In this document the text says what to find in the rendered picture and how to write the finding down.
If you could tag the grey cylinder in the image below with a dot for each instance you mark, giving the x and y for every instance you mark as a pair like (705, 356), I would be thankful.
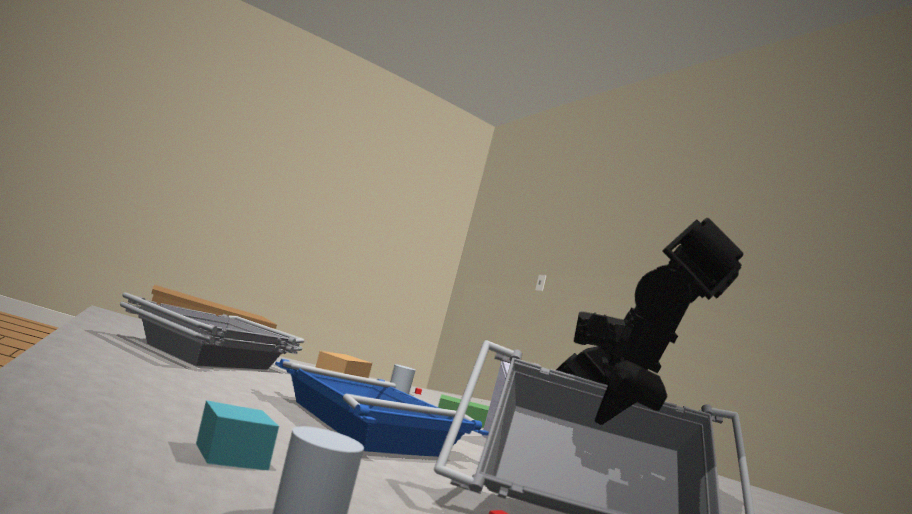
(403, 377)
(319, 473)

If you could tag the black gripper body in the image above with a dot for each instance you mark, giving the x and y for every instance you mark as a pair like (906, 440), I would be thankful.
(630, 375)

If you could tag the light green block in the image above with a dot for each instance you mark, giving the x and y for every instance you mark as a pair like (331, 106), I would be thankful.
(475, 411)

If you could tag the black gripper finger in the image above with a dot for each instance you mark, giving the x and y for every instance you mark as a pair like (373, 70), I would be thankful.
(612, 404)
(606, 366)

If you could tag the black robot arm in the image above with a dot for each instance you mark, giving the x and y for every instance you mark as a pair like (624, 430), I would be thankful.
(705, 264)

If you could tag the teal box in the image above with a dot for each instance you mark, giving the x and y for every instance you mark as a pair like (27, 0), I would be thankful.
(236, 436)

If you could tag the tan rectangular box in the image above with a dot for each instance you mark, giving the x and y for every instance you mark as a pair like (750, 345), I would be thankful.
(342, 363)

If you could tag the blue plastic tray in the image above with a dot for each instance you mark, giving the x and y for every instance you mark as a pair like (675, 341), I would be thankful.
(378, 429)

